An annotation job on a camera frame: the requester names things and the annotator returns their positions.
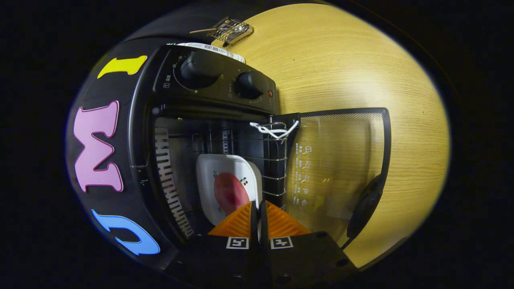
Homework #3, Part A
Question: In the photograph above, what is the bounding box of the metal wire basket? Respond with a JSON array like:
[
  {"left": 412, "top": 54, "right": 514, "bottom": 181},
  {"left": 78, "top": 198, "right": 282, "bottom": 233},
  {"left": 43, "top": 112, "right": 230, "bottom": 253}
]
[{"left": 209, "top": 17, "right": 254, "bottom": 48}]

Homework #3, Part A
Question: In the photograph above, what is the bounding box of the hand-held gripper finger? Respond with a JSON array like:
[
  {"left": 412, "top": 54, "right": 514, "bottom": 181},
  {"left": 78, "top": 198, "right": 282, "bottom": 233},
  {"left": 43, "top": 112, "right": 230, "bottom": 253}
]
[
  {"left": 259, "top": 200, "right": 358, "bottom": 288},
  {"left": 169, "top": 201, "right": 259, "bottom": 288}
]

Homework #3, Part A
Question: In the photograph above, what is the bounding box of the round pink meat slice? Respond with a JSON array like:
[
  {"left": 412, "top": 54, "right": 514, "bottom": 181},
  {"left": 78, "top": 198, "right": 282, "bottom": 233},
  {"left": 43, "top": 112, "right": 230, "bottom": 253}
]
[{"left": 214, "top": 173, "right": 250, "bottom": 216}]

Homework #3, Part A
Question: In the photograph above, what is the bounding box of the white bottle green label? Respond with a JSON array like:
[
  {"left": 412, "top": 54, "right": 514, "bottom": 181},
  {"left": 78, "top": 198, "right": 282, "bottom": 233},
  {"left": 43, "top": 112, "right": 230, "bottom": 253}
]
[{"left": 177, "top": 42, "right": 246, "bottom": 64}]

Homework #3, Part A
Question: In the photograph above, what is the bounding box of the black toaster oven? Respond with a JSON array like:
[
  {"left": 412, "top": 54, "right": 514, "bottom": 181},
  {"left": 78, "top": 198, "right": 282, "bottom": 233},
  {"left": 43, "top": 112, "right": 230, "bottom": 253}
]
[{"left": 128, "top": 43, "right": 392, "bottom": 269}]

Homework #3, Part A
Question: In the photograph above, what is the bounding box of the white square plate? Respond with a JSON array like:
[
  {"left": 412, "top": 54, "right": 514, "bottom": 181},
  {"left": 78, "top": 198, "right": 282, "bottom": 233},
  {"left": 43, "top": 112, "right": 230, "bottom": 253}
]
[{"left": 196, "top": 154, "right": 263, "bottom": 226}]

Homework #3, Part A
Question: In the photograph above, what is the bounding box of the white twist tie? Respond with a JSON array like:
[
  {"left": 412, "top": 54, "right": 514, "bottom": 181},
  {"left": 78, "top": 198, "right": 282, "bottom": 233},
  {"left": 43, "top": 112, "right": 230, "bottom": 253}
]
[{"left": 249, "top": 120, "right": 300, "bottom": 140}]

